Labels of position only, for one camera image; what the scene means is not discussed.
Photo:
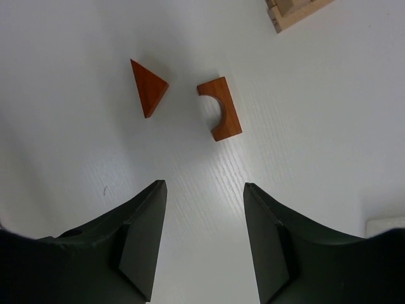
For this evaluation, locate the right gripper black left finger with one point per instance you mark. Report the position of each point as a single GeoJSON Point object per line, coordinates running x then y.
{"type": "Point", "coordinates": [111, 259]}

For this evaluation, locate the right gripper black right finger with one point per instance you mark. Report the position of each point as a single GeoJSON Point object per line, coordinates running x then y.
{"type": "Point", "coordinates": [297, 260]}

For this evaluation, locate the white perforated box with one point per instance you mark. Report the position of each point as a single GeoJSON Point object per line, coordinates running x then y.
{"type": "Point", "coordinates": [375, 227]}

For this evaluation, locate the red-brown arch wood block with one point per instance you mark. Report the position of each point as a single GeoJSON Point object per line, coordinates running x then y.
{"type": "Point", "coordinates": [229, 124]}

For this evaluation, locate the red-brown triangle wood block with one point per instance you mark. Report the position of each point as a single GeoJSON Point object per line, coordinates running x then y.
{"type": "Point", "coordinates": [151, 88]}

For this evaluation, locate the engraved light wood block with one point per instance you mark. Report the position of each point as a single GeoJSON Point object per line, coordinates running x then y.
{"type": "Point", "coordinates": [282, 23]}

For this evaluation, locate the short light wood block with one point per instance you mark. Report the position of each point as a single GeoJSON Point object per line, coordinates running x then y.
{"type": "Point", "coordinates": [287, 7]}

